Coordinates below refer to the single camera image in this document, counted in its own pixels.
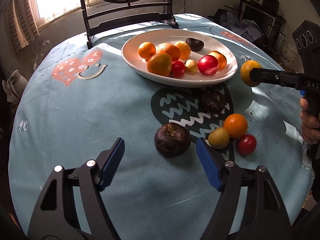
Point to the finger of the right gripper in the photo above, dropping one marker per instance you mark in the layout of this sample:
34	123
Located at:
274	77

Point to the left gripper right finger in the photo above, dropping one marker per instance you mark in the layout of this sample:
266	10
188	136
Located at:
249	206

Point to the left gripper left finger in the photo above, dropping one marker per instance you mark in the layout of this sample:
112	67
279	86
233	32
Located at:
70	205

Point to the yellow green round fruit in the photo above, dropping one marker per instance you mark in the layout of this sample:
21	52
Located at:
245	72

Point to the orange mandarin with stem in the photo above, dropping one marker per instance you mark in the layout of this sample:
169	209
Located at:
222	61

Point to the dark red plum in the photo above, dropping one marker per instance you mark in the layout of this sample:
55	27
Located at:
208	65

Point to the red cherry tomato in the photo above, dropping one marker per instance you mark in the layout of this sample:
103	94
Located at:
177	69

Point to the right hand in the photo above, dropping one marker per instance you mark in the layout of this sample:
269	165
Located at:
310	124

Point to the white bucket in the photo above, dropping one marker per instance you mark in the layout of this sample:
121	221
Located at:
288	56

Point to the black metal shelf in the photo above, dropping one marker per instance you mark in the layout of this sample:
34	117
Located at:
267	16

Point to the pile of blue clothes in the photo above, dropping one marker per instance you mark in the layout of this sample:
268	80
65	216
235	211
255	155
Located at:
247	29

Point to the small orange fruit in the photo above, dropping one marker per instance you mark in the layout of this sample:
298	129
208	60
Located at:
236	125

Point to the small red tomato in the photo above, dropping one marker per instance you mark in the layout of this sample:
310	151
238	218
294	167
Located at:
246	145

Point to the dark brown water chestnut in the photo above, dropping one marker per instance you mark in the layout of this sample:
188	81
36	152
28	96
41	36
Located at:
214	99
194	44
172	140

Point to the small green yellow fruit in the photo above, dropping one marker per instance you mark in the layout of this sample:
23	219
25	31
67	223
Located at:
219	138

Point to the yellow spotted fruit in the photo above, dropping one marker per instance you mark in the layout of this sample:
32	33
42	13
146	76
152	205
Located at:
184	49

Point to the light blue patterned tablecloth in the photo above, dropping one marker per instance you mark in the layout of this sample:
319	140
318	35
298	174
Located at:
69	114

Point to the large ribbed mandarin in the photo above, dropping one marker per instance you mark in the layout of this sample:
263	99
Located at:
169	49

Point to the smooth orange fruit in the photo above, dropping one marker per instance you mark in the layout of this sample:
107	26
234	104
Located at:
160	64

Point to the white thermos jug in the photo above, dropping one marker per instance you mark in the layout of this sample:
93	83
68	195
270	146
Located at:
14	87

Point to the yellow orange round fruit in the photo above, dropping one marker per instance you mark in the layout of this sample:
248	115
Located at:
146	50

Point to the white oval plate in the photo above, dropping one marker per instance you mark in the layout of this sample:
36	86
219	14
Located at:
139	65

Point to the left checkered curtain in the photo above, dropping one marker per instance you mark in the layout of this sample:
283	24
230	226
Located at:
20	25

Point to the round painted table screen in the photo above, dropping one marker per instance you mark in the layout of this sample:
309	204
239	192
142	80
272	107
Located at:
166	17

